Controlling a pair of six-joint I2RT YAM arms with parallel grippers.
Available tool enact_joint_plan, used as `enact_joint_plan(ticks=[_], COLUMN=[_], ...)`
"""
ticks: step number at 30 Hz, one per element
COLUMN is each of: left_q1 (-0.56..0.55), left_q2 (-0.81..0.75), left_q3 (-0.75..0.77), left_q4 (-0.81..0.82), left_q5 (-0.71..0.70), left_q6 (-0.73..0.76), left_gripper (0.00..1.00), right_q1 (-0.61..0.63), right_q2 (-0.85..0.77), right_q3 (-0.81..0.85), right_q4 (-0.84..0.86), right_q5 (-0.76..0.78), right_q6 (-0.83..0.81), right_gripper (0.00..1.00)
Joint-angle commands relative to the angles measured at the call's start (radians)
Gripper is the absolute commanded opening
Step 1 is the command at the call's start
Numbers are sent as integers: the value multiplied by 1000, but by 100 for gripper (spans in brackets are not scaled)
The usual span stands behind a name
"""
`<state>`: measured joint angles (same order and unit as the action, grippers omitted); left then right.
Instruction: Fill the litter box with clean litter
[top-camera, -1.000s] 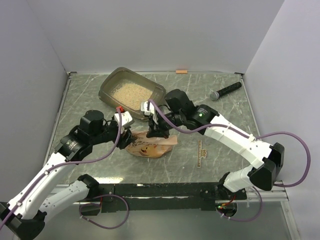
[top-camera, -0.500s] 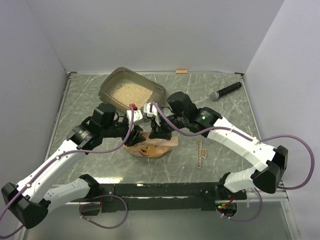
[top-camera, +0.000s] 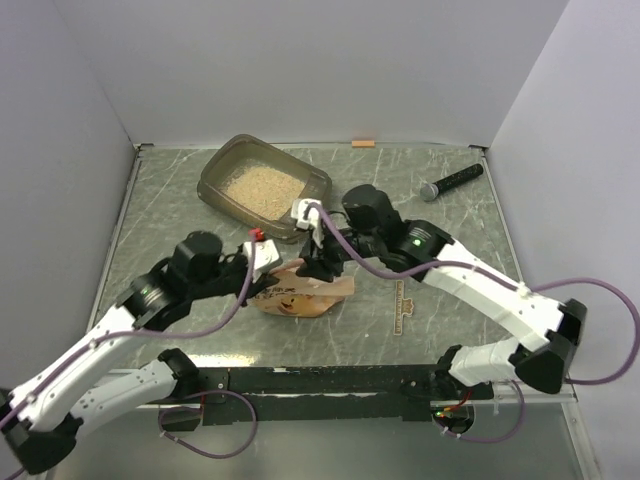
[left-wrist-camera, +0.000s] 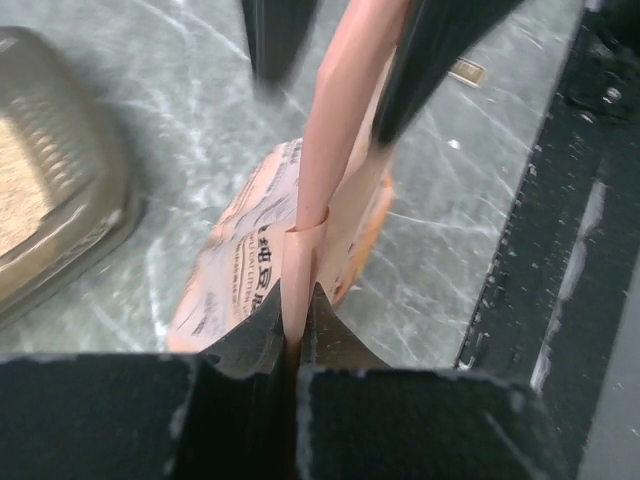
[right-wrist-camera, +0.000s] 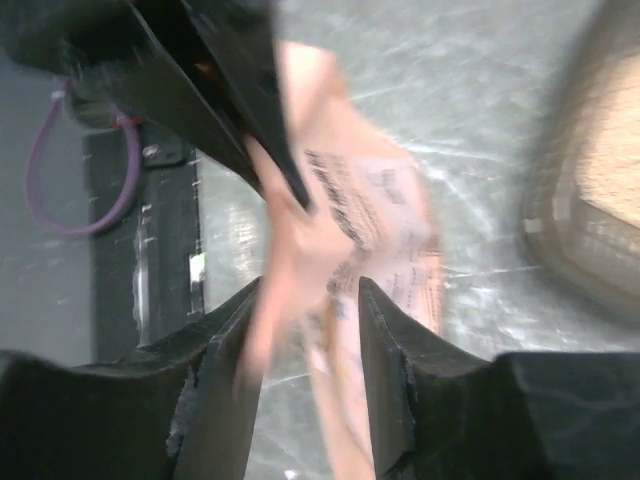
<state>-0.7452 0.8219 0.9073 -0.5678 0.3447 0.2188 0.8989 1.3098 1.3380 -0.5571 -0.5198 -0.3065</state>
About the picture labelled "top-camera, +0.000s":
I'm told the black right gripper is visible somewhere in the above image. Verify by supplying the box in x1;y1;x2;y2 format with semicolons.
296;217;383;284

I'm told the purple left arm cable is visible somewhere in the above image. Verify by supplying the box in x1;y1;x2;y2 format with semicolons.
0;239;259;431

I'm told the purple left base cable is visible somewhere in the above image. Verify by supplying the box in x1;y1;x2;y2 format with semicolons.
157;389;259;459

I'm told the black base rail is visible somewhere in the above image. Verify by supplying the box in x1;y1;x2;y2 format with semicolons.
163;365;494;426

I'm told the brown plastic litter box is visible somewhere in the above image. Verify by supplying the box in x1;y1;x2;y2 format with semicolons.
197;134;332;243

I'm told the pink cat litter bag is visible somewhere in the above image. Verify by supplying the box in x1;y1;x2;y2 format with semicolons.
249;265;355;318

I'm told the orange tape piece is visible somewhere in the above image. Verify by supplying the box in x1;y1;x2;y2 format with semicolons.
351;140;376;148

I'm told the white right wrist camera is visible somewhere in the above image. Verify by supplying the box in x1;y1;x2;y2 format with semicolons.
290;198;324;247

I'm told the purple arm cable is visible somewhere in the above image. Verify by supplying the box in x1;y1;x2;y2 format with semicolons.
309;202;640;386
0;239;259;431

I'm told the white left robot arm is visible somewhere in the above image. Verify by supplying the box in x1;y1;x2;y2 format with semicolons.
1;230;282;475

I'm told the beige cat litter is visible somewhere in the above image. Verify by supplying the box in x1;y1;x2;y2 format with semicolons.
223;166;306;221

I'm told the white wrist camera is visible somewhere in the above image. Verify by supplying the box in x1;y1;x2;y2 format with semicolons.
242;228;283;279
290;198;324;247

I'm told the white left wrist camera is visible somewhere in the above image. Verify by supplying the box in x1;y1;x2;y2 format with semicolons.
242;228;283;279

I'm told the black handheld microphone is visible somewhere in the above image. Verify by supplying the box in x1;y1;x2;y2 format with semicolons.
419;163;484;202

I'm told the small wooden comb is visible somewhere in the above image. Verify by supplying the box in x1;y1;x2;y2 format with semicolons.
393;280;414;336

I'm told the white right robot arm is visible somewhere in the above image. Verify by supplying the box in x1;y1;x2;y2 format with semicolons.
291;184;587;399

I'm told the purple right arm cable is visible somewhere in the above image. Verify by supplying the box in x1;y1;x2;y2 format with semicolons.
309;202;640;386

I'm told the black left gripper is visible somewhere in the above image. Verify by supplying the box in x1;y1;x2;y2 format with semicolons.
189;242;279;307

